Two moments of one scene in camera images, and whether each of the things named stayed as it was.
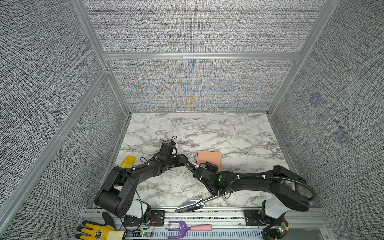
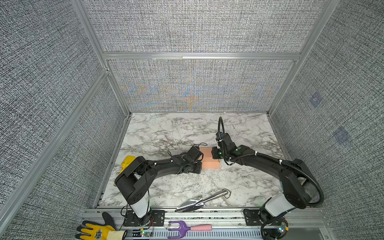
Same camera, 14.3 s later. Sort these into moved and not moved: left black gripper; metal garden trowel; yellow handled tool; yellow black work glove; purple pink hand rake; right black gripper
Moved: left black gripper; right black gripper
Not moved: purple pink hand rake; yellow black work glove; yellow handled tool; metal garden trowel
